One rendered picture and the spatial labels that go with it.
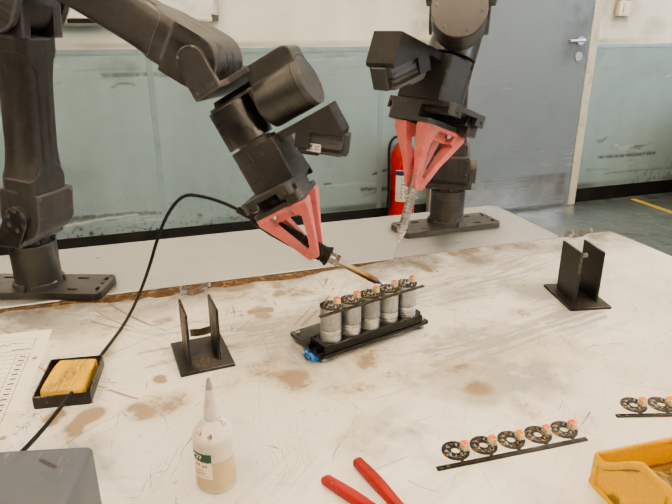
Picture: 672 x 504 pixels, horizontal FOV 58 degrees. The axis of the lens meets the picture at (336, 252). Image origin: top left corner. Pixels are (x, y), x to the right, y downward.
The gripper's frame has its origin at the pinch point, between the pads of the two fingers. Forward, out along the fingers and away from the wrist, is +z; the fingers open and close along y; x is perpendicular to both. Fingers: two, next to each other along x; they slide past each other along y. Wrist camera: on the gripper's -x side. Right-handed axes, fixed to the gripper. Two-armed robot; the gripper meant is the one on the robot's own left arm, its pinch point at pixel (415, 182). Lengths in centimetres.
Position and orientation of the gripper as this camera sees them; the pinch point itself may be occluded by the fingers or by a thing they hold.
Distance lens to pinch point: 72.6
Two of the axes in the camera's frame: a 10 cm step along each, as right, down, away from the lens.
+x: 7.4, 1.0, 6.7
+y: 6.3, 2.7, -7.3
